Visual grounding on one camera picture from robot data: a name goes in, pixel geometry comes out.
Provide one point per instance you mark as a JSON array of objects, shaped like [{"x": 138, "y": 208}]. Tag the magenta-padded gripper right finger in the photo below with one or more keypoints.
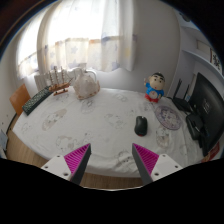
[{"x": 146, "y": 159}]

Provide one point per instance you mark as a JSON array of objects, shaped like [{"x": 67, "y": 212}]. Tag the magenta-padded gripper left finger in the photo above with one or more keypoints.
[{"x": 76, "y": 158}]

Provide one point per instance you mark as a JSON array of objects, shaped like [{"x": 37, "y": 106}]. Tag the black computer mouse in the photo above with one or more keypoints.
[{"x": 140, "y": 126}]

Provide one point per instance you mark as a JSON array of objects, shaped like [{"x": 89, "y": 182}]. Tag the round purple printed mouse pad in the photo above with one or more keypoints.
[{"x": 168, "y": 117}]

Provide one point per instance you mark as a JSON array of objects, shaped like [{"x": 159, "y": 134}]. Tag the white printed tablecloth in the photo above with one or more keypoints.
[{"x": 100, "y": 133}]

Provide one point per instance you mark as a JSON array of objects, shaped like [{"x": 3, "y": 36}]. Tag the black keyboard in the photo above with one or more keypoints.
[{"x": 36, "y": 100}]

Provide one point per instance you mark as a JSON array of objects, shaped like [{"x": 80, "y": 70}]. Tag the cartoon boy figurine clock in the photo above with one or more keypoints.
[{"x": 155, "y": 87}]

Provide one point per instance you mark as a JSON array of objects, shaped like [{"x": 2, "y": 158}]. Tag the wooden model sailing ship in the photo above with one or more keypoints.
[{"x": 60, "y": 87}]

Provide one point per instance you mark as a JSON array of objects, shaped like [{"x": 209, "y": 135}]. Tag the black computer monitor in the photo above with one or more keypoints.
[{"x": 208, "y": 106}]

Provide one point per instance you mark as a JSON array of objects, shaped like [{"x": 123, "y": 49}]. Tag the orange wooden chair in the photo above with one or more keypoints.
[{"x": 19, "y": 98}]

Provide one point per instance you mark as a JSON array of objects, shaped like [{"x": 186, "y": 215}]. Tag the white star-print curtain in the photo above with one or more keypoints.
[{"x": 83, "y": 36}]

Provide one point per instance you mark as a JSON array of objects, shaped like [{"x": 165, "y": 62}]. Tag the white wall shelf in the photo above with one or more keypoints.
[{"x": 200, "y": 55}]

